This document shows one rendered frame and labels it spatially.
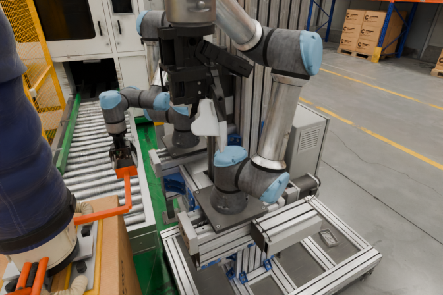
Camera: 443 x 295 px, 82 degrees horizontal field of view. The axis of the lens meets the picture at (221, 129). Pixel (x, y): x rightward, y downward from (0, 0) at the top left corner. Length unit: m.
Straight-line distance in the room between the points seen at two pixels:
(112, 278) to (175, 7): 0.86
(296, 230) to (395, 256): 1.49
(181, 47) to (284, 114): 0.45
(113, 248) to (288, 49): 0.90
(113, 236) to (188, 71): 0.84
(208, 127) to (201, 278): 1.48
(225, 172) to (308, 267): 1.18
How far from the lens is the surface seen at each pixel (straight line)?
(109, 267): 1.05
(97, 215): 1.02
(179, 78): 0.40
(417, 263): 2.56
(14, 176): 0.78
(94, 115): 3.18
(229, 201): 0.96
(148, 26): 1.27
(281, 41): 0.77
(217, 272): 1.84
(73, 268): 1.06
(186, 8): 0.39
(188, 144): 1.33
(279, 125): 0.78
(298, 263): 1.93
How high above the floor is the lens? 1.77
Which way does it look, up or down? 29 degrees down
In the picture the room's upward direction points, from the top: straight up
